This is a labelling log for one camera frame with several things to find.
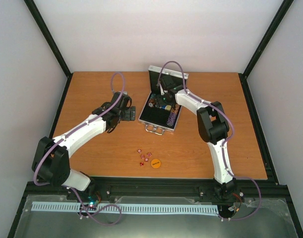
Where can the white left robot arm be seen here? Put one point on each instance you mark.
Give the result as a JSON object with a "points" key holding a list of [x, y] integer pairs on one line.
{"points": [[51, 160]]}

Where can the light blue cable duct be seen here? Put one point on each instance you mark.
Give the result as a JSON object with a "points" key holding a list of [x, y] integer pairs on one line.
{"points": [[128, 209]]}

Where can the red poker chip stack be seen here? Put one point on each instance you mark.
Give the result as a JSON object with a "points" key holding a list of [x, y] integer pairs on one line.
{"points": [[177, 108]]}

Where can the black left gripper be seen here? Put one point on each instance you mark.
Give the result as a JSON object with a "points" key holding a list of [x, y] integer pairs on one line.
{"points": [[128, 116]]}

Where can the brown poker chip stack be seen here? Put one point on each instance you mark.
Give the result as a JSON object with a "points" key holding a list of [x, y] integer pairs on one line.
{"points": [[152, 102]]}

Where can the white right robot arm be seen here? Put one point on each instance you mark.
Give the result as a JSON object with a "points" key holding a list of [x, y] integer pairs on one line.
{"points": [[213, 128]]}

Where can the blue playing card box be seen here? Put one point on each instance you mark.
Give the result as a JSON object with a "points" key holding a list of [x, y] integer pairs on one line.
{"points": [[167, 107]]}

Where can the aluminium poker case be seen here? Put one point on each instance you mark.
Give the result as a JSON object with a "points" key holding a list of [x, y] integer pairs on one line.
{"points": [[157, 115]]}

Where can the purple poker chip stack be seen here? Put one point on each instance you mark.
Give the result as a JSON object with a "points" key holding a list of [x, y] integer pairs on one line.
{"points": [[172, 119]]}

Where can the orange dealer button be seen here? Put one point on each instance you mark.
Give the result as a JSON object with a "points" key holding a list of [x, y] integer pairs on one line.
{"points": [[155, 163]]}

